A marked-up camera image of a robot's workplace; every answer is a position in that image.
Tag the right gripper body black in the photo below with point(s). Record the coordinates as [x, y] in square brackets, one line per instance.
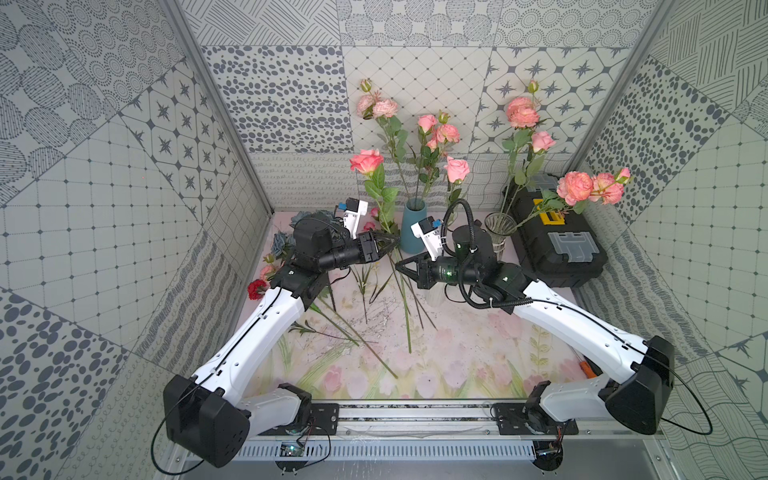
[424, 271]

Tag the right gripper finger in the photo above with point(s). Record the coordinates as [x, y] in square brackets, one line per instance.
[424, 279]
[421, 261]

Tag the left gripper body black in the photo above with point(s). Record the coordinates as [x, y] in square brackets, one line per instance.
[369, 247]

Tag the red carnation stem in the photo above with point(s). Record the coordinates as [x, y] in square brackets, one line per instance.
[257, 289]

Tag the pink rose single stem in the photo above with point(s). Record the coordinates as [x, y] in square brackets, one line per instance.
[425, 156]

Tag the pink carnation spray stem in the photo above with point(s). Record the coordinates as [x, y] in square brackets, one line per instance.
[372, 105]

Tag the large pink peony spray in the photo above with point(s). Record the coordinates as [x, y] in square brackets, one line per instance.
[522, 113]

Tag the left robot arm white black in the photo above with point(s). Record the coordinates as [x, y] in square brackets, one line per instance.
[209, 413]

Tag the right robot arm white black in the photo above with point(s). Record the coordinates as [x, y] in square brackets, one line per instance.
[635, 376]

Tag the clear glass vase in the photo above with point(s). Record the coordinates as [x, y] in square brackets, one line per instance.
[500, 227]

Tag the blue grey rose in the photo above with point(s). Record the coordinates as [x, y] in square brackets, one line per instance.
[284, 243]

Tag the magenta rosebud stem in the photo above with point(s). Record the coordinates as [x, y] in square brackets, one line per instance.
[414, 294]

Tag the black toolbox yellow label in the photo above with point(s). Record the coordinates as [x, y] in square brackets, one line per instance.
[561, 250]

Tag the red orange pliers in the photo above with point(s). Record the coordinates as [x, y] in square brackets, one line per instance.
[587, 369]

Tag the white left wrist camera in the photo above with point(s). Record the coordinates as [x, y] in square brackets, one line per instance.
[353, 210]

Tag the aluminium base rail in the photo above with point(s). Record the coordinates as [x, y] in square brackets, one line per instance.
[426, 421]

